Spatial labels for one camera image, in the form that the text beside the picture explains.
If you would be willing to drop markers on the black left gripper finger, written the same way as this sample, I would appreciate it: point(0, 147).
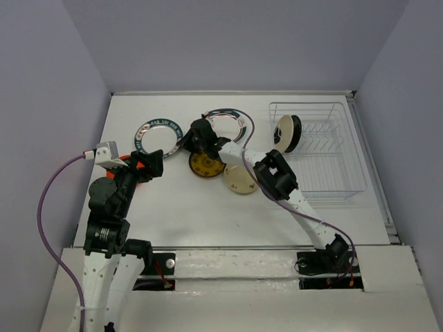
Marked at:
point(153, 163)
point(134, 166)

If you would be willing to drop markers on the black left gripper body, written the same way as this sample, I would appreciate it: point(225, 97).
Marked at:
point(129, 186)

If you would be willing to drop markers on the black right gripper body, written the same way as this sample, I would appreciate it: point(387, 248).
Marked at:
point(199, 144)

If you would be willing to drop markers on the dark blue rimmed white plate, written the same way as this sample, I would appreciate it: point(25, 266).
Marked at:
point(159, 133)

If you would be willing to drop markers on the cream plate with black patch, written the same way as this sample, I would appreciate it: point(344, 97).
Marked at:
point(283, 133)

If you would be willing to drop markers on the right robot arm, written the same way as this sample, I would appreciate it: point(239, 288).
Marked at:
point(278, 182)

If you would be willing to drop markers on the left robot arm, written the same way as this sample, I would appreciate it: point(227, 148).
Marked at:
point(112, 261)

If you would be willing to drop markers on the yellow brown patterned plate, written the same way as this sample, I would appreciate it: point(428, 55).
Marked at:
point(203, 166)

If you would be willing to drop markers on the green red rimmed white plate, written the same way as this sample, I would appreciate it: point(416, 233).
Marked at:
point(229, 123)

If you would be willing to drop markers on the cream plate with small prints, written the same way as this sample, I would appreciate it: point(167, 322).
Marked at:
point(238, 180)

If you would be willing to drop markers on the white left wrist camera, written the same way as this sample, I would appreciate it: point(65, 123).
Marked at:
point(107, 155)

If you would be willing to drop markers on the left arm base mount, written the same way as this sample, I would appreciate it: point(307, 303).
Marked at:
point(160, 275)

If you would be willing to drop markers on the white wire dish rack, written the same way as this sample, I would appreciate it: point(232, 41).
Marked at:
point(326, 159)

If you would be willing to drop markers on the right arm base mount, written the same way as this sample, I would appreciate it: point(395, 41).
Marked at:
point(315, 276)

